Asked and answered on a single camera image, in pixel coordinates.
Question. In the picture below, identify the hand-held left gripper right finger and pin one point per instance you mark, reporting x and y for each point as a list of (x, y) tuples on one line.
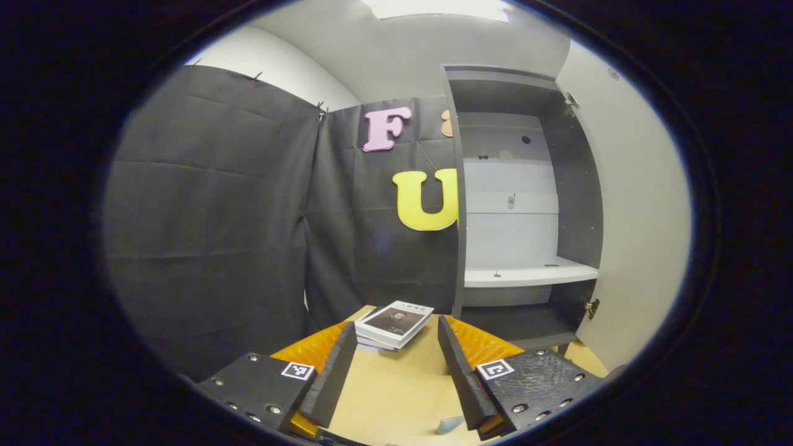
[(461, 384)]

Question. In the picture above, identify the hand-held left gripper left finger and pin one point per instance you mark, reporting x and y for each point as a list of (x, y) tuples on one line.
[(334, 378)]

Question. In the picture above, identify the pale blue coaster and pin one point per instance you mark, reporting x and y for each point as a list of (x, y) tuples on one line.
[(450, 425)]

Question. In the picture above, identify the grey cabinet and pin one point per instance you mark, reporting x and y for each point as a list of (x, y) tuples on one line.
[(514, 235)]

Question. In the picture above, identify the white cabinet shelf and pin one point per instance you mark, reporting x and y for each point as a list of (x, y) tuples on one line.
[(526, 275)]

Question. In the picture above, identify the metal door hinge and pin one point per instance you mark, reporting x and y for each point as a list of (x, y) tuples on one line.
[(571, 102), (593, 308)]

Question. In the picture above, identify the blue book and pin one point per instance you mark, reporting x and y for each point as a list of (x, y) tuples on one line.
[(368, 349)]

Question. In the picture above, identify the white book with portrait cover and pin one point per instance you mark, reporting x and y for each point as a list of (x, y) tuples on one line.
[(396, 322)]

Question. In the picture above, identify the black backdrop cloth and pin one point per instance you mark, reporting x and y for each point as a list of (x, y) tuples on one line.
[(217, 235)]

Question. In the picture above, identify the large ceiling light panel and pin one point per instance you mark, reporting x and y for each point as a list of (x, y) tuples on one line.
[(437, 7)]

